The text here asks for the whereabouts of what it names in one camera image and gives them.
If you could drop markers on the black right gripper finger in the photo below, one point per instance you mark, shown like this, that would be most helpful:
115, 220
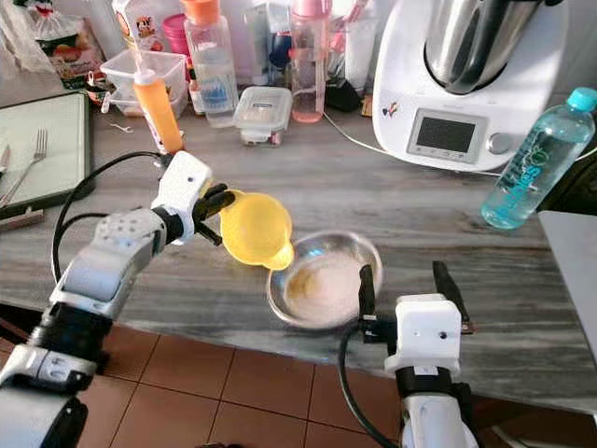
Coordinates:
445, 282
367, 294

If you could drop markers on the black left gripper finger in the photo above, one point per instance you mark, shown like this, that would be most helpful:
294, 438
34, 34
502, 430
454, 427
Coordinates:
210, 235
216, 200

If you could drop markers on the yellow plastic cup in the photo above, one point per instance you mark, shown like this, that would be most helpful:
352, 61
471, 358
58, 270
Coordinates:
256, 229

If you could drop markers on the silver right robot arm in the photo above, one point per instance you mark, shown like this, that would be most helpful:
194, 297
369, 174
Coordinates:
434, 420

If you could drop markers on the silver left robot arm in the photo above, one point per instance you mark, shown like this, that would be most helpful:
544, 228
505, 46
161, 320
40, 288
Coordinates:
107, 271

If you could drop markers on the round steel bowl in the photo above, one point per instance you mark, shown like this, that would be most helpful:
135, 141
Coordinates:
322, 289

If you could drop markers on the small lidded plastic container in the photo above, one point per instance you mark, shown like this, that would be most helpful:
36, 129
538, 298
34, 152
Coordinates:
261, 110

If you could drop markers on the orange squeeze sauce bottle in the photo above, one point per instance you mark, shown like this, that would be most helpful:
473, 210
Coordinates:
157, 112

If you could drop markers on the clear bottle blue label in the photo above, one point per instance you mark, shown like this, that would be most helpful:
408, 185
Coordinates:
212, 75

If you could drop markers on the white cabinet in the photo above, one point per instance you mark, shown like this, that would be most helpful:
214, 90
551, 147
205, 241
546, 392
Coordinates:
574, 317

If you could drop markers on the small wooden strip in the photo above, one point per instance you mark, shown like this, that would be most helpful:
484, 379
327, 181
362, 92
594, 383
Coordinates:
20, 220

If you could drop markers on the blue plastic water bottle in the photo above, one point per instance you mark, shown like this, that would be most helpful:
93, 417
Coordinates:
532, 168

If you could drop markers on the green rimmed cutting board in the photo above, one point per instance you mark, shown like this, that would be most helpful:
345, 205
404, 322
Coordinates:
70, 140

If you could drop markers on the clear open plastic container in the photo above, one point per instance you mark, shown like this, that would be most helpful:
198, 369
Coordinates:
121, 79

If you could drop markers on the black pouch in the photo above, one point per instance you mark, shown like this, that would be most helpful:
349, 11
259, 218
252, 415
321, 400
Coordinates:
340, 96

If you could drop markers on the pink drinking bottle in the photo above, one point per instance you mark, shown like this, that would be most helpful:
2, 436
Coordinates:
310, 65

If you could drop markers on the small dark jar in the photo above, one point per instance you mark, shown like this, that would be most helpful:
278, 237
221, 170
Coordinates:
95, 89

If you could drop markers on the pink plastic cup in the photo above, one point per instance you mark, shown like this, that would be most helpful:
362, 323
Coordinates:
175, 35

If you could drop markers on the steel fork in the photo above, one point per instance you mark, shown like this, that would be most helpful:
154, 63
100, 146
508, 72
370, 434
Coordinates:
41, 143

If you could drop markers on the white printed drink carton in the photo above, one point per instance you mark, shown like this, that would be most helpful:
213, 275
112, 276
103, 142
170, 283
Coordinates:
140, 26

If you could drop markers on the white kitchen cooking machine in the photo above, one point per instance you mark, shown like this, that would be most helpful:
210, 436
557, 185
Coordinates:
406, 84

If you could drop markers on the printed food bag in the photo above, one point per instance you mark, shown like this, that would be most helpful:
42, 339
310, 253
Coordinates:
65, 48

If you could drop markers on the clear plastic bag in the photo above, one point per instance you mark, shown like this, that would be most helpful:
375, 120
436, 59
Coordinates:
14, 33

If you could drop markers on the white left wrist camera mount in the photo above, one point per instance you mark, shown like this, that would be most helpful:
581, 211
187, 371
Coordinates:
182, 185

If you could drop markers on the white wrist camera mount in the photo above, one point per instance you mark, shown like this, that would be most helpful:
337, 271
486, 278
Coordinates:
429, 334
182, 185

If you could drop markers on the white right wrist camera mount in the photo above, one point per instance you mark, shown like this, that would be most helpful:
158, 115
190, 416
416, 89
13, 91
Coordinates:
429, 334

